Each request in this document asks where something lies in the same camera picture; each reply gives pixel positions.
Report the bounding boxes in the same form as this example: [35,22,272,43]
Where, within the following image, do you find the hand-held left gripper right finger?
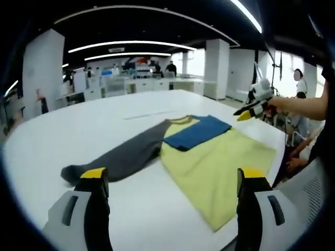
[235,168,309,251]

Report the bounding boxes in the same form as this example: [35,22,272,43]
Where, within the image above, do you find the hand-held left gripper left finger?
[41,167,114,251]

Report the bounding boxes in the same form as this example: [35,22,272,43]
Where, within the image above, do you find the yellow blue grey garment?
[60,114,277,232]

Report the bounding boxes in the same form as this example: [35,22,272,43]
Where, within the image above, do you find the person's right hand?
[269,96,287,113]

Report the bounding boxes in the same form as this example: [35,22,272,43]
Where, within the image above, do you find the white square pillar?
[22,28,65,120]
[205,39,230,100]

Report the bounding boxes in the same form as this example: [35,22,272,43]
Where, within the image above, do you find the white mesh chair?
[273,159,328,236]

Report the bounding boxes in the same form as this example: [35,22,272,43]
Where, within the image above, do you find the white counter cabinets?
[125,75,218,100]

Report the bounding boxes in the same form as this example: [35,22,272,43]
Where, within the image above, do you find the person's dark clothing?
[308,65,335,168]

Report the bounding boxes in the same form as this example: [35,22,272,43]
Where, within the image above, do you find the bright ceiling light strip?
[230,0,262,33]

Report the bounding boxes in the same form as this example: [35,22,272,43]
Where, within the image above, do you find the dark floor stand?
[36,88,49,115]

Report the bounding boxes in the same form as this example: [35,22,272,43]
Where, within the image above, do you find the white shelf cart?
[104,77,126,96]

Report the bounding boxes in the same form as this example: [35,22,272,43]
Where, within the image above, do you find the short ceiling light strip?
[84,52,172,61]

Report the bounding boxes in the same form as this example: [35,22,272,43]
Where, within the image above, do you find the long ceiling light strip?
[68,40,197,53]

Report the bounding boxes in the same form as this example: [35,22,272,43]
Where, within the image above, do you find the curved ceiling track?
[53,5,240,48]

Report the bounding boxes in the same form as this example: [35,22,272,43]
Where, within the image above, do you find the small ceiling light strip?
[5,79,19,96]

